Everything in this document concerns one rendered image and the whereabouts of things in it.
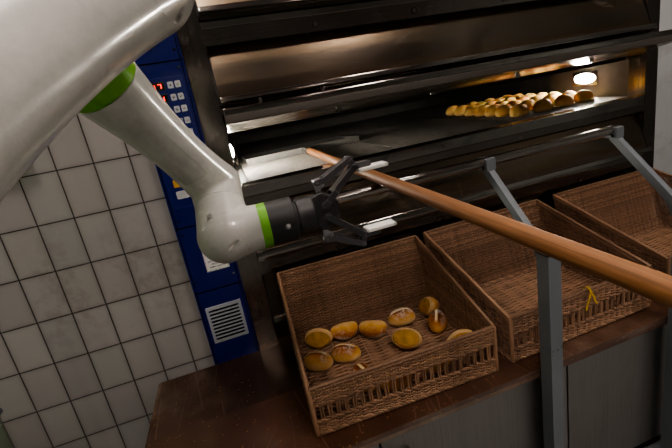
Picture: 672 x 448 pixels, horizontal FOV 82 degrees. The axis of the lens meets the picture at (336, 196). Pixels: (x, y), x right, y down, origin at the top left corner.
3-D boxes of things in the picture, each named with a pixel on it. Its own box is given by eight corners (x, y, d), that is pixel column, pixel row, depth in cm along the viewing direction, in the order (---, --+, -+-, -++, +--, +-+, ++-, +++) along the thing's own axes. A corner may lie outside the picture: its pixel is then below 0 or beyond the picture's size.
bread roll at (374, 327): (385, 318, 133) (385, 334, 129) (388, 324, 138) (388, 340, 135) (357, 319, 135) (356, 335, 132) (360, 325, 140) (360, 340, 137)
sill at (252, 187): (241, 194, 137) (238, 183, 136) (630, 104, 178) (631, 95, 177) (242, 198, 131) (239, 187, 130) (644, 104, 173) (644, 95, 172)
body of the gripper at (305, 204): (288, 194, 82) (329, 184, 85) (296, 231, 84) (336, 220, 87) (295, 201, 75) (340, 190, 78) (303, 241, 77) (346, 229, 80)
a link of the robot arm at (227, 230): (207, 279, 76) (195, 253, 68) (198, 228, 83) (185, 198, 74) (277, 260, 80) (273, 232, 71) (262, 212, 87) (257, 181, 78)
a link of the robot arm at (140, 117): (69, 127, 55) (138, 91, 54) (72, 78, 61) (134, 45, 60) (210, 228, 85) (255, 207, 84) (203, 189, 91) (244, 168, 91)
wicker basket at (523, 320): (426, 293, 158) (419, 231, 151) (538, 256, 172) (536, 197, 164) (512, 366, 112) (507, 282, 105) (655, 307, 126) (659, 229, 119)
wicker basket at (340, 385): (289, 337, 145) (273, 271, 138) (424, 295, 157) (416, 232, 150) (314, 442, 100) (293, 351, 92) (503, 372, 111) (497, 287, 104)
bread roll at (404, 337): (421, 349, 122) (423, 350, 126) (421, 327, 124) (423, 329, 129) (390, 348, 125) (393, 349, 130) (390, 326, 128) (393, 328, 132)
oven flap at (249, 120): (226, 124, 111) (228, 133, 130) (684, 38, 152) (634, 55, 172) (224, 116, 110) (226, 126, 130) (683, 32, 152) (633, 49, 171)
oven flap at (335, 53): (221, 108, 123) (208, 49, 125) (647, 32, 164) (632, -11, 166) (219, 103, 118) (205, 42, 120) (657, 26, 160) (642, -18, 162)
